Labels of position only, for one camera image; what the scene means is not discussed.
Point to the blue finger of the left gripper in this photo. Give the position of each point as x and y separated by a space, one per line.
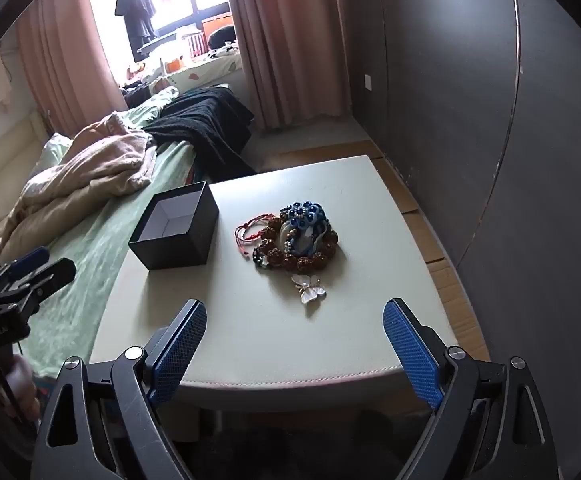
29 263

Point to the flattened cardboard sheets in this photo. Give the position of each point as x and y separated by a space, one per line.
452 293

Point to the white butterfly brooch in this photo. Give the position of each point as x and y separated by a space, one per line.
309 288

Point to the white low table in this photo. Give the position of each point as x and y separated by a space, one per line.
263 349

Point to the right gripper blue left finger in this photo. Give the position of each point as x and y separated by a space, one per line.
101 421

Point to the green bed sheet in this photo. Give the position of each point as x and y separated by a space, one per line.
67 323

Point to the pink curtain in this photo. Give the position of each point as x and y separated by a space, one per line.
293 58
65 64

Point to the black square jewelry box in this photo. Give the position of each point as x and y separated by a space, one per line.
176 228

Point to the pink crumpled blanket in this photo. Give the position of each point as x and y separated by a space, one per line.
110 158

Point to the black knitted garment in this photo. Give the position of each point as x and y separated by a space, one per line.
216 123

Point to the pink left curtain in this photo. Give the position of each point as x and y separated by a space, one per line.
65 64

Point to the pink right curtain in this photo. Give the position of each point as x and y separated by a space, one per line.
293 58

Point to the person left hand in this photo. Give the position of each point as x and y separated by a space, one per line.
19 393

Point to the white wall socket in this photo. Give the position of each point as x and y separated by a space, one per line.
368 83

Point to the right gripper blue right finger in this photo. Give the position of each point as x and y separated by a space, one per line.
487 419

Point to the dark hanging clothes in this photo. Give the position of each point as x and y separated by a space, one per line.
137 17

